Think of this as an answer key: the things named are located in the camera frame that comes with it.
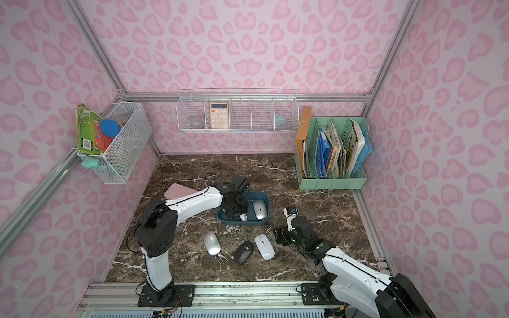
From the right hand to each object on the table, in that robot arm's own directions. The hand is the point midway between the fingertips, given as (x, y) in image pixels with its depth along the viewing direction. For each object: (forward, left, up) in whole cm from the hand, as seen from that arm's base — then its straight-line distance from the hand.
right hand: (279, 227), depth 85 cm
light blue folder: (+30, -40, +16) cm, 52 cm away
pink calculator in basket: (+44, +28, +25) cm, 58 cm away
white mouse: (-7, +6, -4) cm, 11 cm away
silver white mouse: (+10, +9, -2) cm, 13 cm away
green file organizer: (+31, -25, +18) cm, 44 cm away
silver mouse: (-7, +29, -3) cm, 29 cm away
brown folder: (+35, -10, +27) cm, 45 cm away
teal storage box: (+3, +25, +1) cm, 25 cm away
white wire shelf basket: (+51, +20, +24) cm, 60 cm away
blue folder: (+32, -21, +14) cm, 41 cm away
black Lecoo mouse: (-10, +15, -3) cm, 19 cm away
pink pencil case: (+19, +52, -1) cm, 55 cm away
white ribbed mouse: (+4, +16, +2) cm, 16 cm away
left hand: (+9, +15, 0) cm, 17 cm away
